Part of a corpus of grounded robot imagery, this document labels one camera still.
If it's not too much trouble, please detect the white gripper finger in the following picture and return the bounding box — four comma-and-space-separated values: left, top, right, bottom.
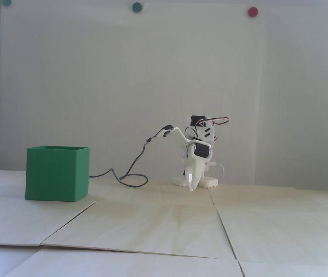
188, 156, 208, 192
184, 150, 191, 185

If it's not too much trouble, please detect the green box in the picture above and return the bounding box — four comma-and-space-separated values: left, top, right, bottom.
25, 146, 90, 202

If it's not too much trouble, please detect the red brown servo wire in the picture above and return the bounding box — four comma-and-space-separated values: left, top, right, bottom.
185, 116, 230, 142

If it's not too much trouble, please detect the dark grey camera cable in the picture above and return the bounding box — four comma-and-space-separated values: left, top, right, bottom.
89, 131, 149, 188

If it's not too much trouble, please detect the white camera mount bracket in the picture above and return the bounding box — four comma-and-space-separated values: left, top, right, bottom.
171, 127, 195, 145

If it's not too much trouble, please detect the white power cable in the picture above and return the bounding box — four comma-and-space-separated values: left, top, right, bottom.
210, 162, 225, 184

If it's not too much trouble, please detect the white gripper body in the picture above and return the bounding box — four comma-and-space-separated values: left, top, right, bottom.
187, 141, 213, 159

